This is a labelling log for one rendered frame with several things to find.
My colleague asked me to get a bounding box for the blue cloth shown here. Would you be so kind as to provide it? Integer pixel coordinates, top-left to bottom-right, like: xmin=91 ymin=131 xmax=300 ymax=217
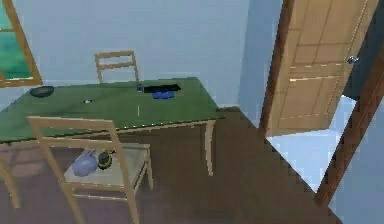
xmin=151 ymin=90 xmax=176 ymax=100

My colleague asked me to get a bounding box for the black flat laptop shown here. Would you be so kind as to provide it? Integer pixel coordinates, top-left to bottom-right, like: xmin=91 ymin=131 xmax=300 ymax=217
xmin=143 ymin=84 xmax=182 ymax=94

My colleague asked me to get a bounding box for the green top wooden table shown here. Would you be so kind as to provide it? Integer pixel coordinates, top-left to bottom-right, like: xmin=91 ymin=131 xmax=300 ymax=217
xmin=0 ymin=76 xmax=225 ymax=210

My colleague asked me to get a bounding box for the light wooden chair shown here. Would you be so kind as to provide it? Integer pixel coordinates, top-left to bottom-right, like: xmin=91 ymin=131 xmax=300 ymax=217
xmin=93 ymin=50 xmax=140 ymax=85
xmin=26 ymin=115 xmax=155 ymax=224

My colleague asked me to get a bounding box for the black and yellow object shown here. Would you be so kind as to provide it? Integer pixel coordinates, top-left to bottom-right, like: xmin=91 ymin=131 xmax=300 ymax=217
xmin=97 ymin=150 xmax=116 ymax=171

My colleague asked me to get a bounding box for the pale blue round object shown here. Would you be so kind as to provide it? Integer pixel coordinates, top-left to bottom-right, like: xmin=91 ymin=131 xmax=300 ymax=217
xmin=71 ymin=150 xmax=100 ymax=177

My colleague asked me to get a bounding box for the light wooden room door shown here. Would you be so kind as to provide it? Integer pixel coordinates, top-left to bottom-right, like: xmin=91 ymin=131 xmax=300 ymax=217
xmin=266 ymin=0 xmax=380 ymax=138

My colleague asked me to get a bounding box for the dark round bowl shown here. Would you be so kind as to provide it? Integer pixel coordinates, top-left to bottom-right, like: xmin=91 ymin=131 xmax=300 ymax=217
xmin=29 ymin=85 xmax=55 ymax=99

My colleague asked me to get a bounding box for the wood framed window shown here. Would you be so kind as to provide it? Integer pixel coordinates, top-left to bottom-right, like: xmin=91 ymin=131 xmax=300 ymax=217
xmin=0 ymin=0 xmax=44 ymax=89

